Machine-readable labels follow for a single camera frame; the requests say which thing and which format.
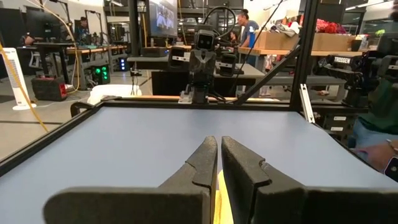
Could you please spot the wooden top workbench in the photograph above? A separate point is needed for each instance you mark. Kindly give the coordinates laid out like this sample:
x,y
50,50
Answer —
x,y
96,49
323,53

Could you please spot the black aluminium table frame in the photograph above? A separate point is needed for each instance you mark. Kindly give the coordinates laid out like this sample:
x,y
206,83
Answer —
x,y
199,105

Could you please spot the black device blue lights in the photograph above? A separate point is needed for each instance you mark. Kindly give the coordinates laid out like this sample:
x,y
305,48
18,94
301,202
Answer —
x,y
123,63

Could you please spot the yellow orange waffle towel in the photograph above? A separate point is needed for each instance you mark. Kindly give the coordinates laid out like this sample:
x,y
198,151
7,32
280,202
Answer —
x,y
222,205

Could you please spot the black computer green lights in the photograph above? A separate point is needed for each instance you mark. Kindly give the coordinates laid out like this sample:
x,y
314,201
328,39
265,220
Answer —
x,y
101,74

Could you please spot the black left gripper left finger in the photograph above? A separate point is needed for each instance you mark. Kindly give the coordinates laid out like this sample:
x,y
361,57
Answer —
x,y
140,205

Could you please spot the black Trossen robot arm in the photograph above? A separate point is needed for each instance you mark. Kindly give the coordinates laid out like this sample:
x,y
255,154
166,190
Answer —
x,y
345,62

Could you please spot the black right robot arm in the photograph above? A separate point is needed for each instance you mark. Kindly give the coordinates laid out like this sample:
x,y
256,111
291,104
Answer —
x,y
200,91

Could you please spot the flat black desktop device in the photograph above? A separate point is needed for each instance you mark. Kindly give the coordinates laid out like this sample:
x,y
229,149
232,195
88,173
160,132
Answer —
x,y
155,51

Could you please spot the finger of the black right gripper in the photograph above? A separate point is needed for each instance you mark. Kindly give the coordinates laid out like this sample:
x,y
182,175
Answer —
x,y
209,67
196,67

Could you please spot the white tower fan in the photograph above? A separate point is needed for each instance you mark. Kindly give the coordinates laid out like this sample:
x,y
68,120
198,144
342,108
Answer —
x,y
15,77

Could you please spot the black computer monitor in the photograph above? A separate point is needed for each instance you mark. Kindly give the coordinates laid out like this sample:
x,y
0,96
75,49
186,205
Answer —
x,y
43,25

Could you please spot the person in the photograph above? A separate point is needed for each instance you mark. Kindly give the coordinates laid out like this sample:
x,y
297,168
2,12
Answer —
x,y
82,29
248,29
382,109
28,39

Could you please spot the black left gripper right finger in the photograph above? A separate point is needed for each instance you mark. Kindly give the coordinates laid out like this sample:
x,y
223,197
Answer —
x,y
280,205

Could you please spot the red fabric pile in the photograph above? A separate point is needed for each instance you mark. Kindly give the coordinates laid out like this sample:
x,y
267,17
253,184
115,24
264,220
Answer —
x,y
329,27

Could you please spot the large wall display screen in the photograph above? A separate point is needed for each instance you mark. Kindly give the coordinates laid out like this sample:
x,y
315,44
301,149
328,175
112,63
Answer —
x,y
163,17

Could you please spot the person's hand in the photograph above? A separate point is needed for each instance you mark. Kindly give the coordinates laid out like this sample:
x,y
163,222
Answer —
x,y
376,154

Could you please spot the black wrist watch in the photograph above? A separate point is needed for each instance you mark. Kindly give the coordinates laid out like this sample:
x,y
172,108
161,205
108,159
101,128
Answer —
x,y
392,168

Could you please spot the black perforated computer tower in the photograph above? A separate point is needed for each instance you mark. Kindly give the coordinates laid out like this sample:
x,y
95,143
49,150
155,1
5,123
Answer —
x,y
48,88

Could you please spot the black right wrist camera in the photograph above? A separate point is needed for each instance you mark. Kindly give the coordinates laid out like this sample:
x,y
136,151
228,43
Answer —
x,y
205,40

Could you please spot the black drawer white labels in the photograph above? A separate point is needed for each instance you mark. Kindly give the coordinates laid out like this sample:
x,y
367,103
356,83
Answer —
x,y
337,123

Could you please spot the white rounded object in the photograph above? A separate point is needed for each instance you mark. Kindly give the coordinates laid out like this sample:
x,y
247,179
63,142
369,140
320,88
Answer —
x,y
115,91

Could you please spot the silver aluminium bracket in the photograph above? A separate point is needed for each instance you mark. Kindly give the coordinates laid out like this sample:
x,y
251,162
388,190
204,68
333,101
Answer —
x,y
306,102

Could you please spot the brown cardboard box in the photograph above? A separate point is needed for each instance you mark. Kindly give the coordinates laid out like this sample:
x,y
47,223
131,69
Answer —
x,y
275,40
332,42

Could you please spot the black desk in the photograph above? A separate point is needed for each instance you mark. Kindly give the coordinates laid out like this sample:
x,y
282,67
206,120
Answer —
x,y
46,46

